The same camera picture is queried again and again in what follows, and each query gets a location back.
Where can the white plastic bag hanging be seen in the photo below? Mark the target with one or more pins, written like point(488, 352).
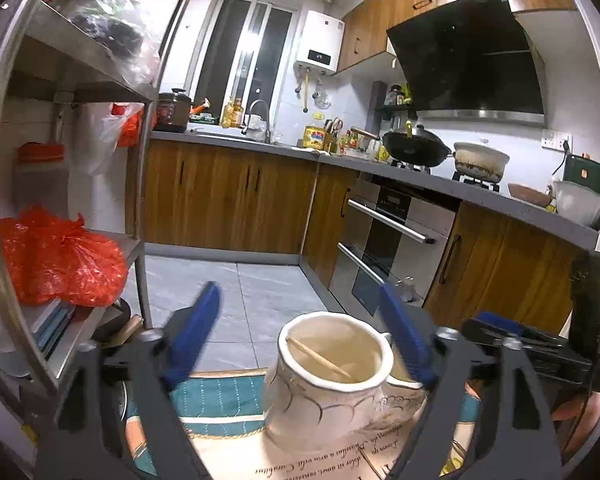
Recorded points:
point(97, 134)

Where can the black range hood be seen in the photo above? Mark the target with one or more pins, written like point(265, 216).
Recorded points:
point(470, 58)

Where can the metal shelving rack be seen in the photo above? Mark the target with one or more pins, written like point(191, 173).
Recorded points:
point(48, 69)

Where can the yellow tin can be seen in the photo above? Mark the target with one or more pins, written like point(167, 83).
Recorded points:
point(313, 137)

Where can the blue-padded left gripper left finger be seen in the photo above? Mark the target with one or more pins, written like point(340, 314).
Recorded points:
point(185, 335)

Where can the white water heater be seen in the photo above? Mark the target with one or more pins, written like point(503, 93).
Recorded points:
point(320, 43)

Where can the white ceramic double utensil holder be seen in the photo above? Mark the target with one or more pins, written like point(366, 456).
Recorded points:
point(340, 384)

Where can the kitchen faucet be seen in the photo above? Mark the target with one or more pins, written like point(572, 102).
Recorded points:
point(258, 119)

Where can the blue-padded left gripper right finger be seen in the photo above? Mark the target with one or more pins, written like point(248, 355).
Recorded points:
point(413, 349)

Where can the wooden chopstick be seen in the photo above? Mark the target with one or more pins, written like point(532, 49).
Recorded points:
point(319, 358)

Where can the built-in steel oven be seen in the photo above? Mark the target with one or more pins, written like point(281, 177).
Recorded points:
point(393, 234)

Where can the red plastic bag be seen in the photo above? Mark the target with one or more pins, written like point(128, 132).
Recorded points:
point(49, 257)

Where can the dark rice cooker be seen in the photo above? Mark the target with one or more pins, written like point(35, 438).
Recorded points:
point(172, 113)

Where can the clear plastic bag on shelf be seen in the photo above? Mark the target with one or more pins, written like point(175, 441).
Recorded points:
point(120, 27)

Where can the wooden base cabinets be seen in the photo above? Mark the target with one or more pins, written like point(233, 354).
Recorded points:
point(502, 256)

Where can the black wok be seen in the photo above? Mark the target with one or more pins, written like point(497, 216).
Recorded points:
point(417, 147)

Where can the printed horse table mat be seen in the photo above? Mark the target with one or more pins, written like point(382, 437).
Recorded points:
point(242, 430)

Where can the white ceramic pot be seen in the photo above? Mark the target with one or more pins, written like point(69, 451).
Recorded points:
point(479, 162)

